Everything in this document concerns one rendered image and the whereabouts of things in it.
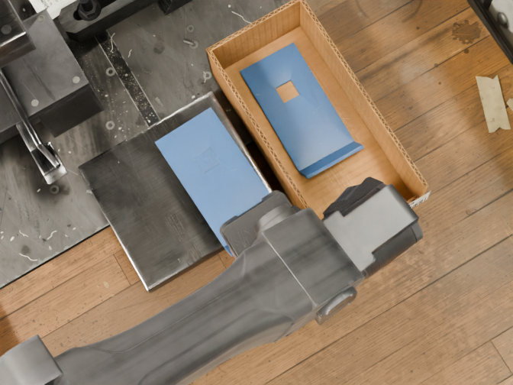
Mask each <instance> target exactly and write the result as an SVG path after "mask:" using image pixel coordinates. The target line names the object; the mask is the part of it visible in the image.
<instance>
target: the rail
mask: <svg viewBox="0 0 513 385"><path fill-rule="evenodd" d="M0 81H1V83H2V85H3V86H4V88H5V91H6V92H7V93H8V96H9V98H10V100H11V101H12V103H13V105H14V107H15V108H16V110H17V112H18V114H19V115H20V117H21V120H22V121H23V122H24V125H25V127H26V128H27V130H28V132H29V134H30V135H31V137H32V139H33V141H34V143H35V144H36V146H37V147H38V146H39V145H40V144H42V145H44V143H43V141H42V140H41V138H40V135H39V134H38V133H37V130H36V128H34V125H33V123H32V122H31V121H29V120H30V119H29V118H28V117H27V116H26V114H25V112H24V110H23V108H22V107H21V104H20V103H19V101H18V99H17V97H16V96H15V94H14V92H13V90H12V89H11V87H10V85H9V83H8V81H7V79H6V78H5V76H4V74H3V72H2V70H1V69H0Z"/></svg>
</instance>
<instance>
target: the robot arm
mask: <svg viewBox="0 0 513 385"><path fill-rule="evenodd" d="M261 200H262V201H261V202H259V203H258V204H256V205H255V206H253V207H252V208H250V209H248V210H247V211H246V212H244V213H242V214H241V215H239V216H237V215H235V216H234V217H233V218H230V219H229V220H227V221H226V222H225V223H223V225H222V226H221V227H220V233H221V236H222V237H223V239H224V240H225V242H226V243H227V245H228V247H229V248H230V250H231V253H232V254H233V255H234V257H235V259H236V260H235V261H234V262H233V263H232V265H230V266H229V268H227V269H226V270H225V271H224V272H223V273H221V274H220V275H219V276H217V277H216V278H215V279H213V280H212V281H211V282H210V283H208V284H206V285H205V286H203V287H202V288H201V289H199V290H197V291H195V292H194V293H192V294H190V295H189V296H187V297H185V298H184V299H181V300H180V301H178V302H176V303H174V304H173V305H171V306H169V307H168V308H166V309H164V310H163V311H161V312H159V313H157V314H156V315H154V316H152V317H150V318H149V319H147V320H145V321H143V322H142V323H140V324H138V325H135V326H134V327H132V328H129V329H128V330H126V331H124V332H121V333H119V334H117V335H114V336H111V337H110V338H106V339H104V340H101V341H97V342H95V343H92V344H90V345H85V346H82V347H74V348H70V349H68V350H67V351H64V352H63V353H62V354H59V355H57V356H56V357H53V356H52V354H51V353H50V352H49V350H48V349H47V347H46V345H45V344H44V343H43V341H42V340H41V338H40V336H39V335H35V336H33V337H31V338H29V339H28V340H26V341H23V342H22V343H20V344H19V345H16V346H15V347H13V348H12V349H11V350H9V351H8V352H6V353H5V354H4V355H2V356H1V357H0V385H189V384H190V383H192V382H193V381H195V380H197V379H198V378H200V377H201V376H203V375H204V374H206V373H208V372H209V371H210V370H212V369H214V368H215V367H217V366H218V365H220V364H222V363H224V362H225V361H227V360H229V359H231V358H233V357H235V356H237V355H239V354H241V353H243V352H245V351H248V350H250V349H252V348H255V347H258V346H261V345H264V344H267V343H274V342H277V341H278V340H280V339H281V338H283V337H285V336H286V337H288V336H289V335H291V334H292V333H294V332H296V331H297V330H299V329H300V328H301V327H303V326H304V325H306V324H308V323H309V322H310V321H312V320H313V319H314V320H315V321H316V322H317V323H318V324H319V326H320V325H322V324H323V323H324V322H326V321H327V320H328V319H329V318H331V317H332V316H333V315H335V314H337V313H338V312H339V311H341V310H342V309H343V308H344V307H346V306H347V305H350V303H351V302H353V301H354V300H355V299H356V297H357V291H356V290H355V288H356V287H357V286H359V285H360V284H361V283H362V282H363V280H364V279H368V278H370V277H371V276H372V275H373V274H375V273H376V272H377V271H379V270H380V269H382V268H383V267H384V266H385V265H386V264H388V263H390V262H391V261H392V260H394V259H395V258H397V256H399V255H400V254H402V253H403V252H404V251H406V250H407V249H409V248H410V247H411V246H412V245H414V244H415V243H417V242H418V241H420V240H421V239H422V238H423V232H422V230H421V227H420V225H419V224H418V219H419V217H418V216H417V214H416V213H415V212H414V210H413V209H412V208H411V206H410V205H409V204H408V203H407V202H406V201H405V199H404V198H403V197H402V195H401V194H400V193H399V192H398V190H397V189H396V188H395V187H394V186H393V185H392V183H391V184H389V185H386V184H385V183H384V182H382V181H379V180H377V179H374V178H372V177H367V178H365V180H364V181H363V182H362V183H361V184H359V185H355V186H350V187H347V188H346V189H345V190H344V191H343V192H342V193H341V194H340V196H339V197H338V198H337V199H336V200H335V201H334V202H332V203H331V204H330V205H329V206H328V207H327V208H326V210H325V211H324V212H323V215H324V217H323V219H322V220H320V218H319V217H318V216H317V215H316V213H315V212H314V210H313V209H312V208H306V209H300V208H299V207H297V206H296V205H293V206H291V204H290V202H289V201H288V199H287V198H286V195H285V194H284V193H282V192H280V191H279V190H274V191H272V192H271V193H269V194H268V195H266V196H264V197H263V198H262V199H261Z"/></svg>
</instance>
